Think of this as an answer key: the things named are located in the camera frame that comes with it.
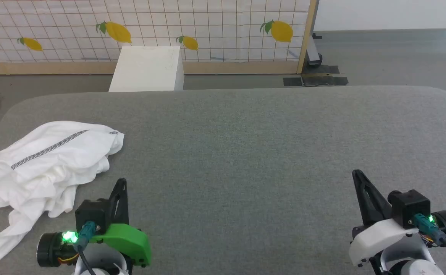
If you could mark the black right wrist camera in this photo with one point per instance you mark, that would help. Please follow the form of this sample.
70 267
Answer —
410 206

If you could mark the wide black floor tape patch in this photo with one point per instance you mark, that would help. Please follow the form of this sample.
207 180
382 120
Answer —
324 81

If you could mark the small black floor tape patch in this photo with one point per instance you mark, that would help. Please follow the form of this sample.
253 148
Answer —
292 81

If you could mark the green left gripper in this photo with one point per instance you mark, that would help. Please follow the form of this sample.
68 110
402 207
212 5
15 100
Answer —
127 240

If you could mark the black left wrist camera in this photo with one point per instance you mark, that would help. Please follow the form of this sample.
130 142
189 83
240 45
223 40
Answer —
91 212

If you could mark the lemon print tiled partition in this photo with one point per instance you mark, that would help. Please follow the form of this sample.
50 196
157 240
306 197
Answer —
207 19

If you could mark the dark floor plate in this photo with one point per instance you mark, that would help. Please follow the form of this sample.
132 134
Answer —
322 70

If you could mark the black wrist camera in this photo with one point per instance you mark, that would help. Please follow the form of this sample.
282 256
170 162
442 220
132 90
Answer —
410 206
91 212

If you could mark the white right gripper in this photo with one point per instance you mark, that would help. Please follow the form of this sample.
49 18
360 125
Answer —
379 235

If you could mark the white rectangular box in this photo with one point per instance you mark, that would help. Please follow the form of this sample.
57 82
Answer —
146 68

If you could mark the grey metal partition foot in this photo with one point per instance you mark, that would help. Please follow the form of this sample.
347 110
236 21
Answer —
313 55

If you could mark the white garment with grey stitching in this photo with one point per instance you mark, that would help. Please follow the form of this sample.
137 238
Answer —
47 160

